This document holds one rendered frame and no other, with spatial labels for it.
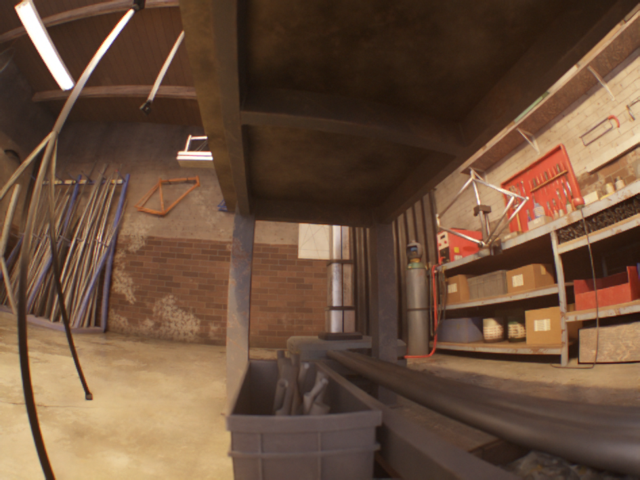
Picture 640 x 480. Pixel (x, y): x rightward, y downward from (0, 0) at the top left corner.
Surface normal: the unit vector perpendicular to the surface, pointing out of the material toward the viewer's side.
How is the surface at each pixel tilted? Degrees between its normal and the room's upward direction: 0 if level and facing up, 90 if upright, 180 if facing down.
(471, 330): 90
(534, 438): 75
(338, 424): 90
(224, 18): 180
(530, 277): 90
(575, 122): 90
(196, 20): 180
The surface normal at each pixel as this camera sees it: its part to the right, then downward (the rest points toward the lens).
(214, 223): 0.18, -0.27
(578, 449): -0.95, -0.30
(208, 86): 0.00, 0.96
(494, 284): -0.98, -0.06
